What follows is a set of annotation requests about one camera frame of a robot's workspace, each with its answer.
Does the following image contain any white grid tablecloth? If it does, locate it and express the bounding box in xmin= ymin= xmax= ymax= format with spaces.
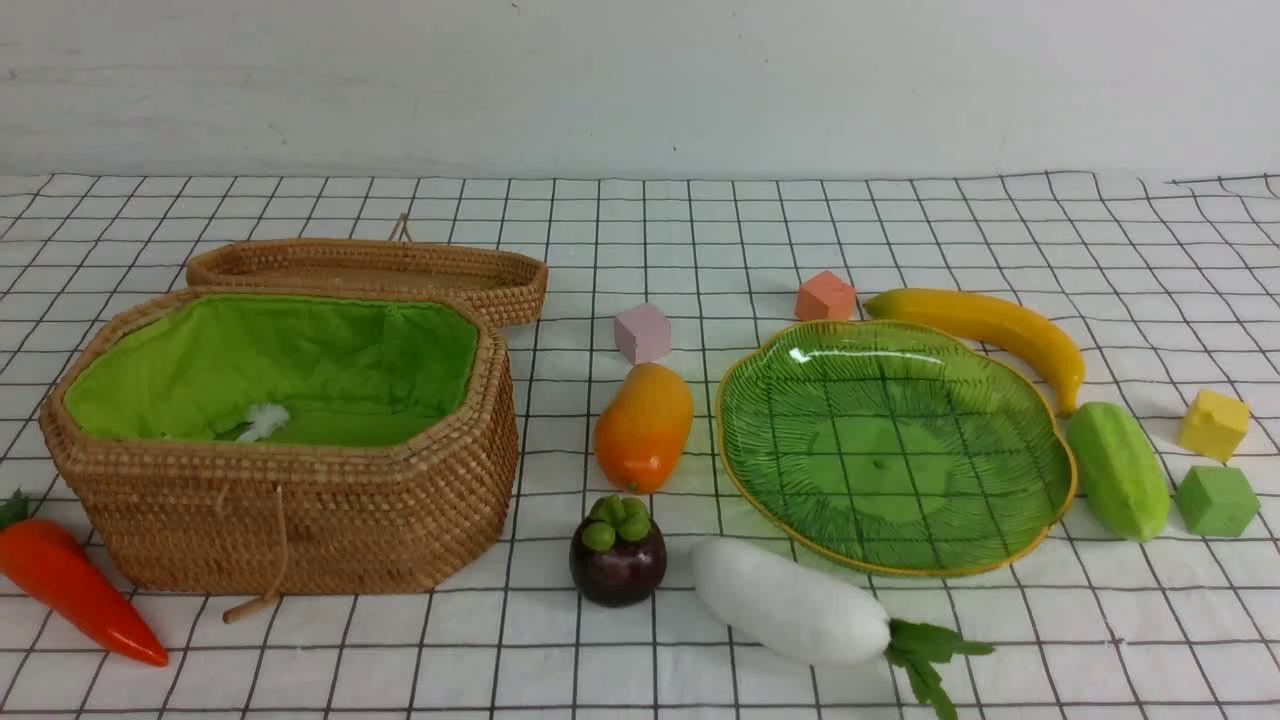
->
xmin=1 ymin=172 xmax=1277 ymax=719

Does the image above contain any woven rattan basket lid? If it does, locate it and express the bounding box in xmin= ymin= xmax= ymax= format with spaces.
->
xmin=186 ymin=217 xmax=549 ymax=327

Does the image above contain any yellow toy banana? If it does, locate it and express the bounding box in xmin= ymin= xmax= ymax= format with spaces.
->
xmin=864 ymin=288 xmax=1085 ymax=416

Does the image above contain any purple toy mangosteen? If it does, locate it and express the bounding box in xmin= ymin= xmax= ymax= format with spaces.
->
xmin=570 ymin=495 xmax=667 ymax=609

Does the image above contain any orange foam cube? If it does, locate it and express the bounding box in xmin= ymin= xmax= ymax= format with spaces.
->
xmin=794 ymin=270 xmax=858 ymax=322

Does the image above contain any green foam cube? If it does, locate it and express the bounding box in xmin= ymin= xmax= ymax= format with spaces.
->
xmin=1175 ymin=465 xmax=1261 ymax=538

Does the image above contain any woven rattan basket green lining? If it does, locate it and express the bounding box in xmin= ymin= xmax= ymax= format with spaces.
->
xmin=38 ymin=286 xmax=521 ymax=600

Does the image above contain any white toy radish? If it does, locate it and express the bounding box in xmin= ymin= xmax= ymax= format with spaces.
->
xmin=690 ymin=536 xmax=995 ymax=719

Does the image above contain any orange toy carrot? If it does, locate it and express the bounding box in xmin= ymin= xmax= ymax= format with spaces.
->
xmin=1 ymin=489 xmax=169 ymax=667

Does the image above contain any pink foam cube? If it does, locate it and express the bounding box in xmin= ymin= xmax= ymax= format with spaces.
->
xmin=613 ymin=304 xmax=672 ymax=365

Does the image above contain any green leaf-shaped glass plate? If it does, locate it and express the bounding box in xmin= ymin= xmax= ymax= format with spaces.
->
xmin=716 ymin=322 xmax=1079 ymax=577

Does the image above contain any yellow foam cube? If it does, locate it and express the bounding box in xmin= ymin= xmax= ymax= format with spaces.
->
xmin=1176 ymin=388 xmax=1251 ymax=464

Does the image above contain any orange toy mango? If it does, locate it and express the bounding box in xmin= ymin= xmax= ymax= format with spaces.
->
xmin=594 ymin=363 xmax=694 ymax=495

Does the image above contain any light green toy cucumber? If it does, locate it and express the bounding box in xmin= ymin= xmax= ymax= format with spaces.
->
xmin=1068 ymin=401 xmax=1172 ymax=543

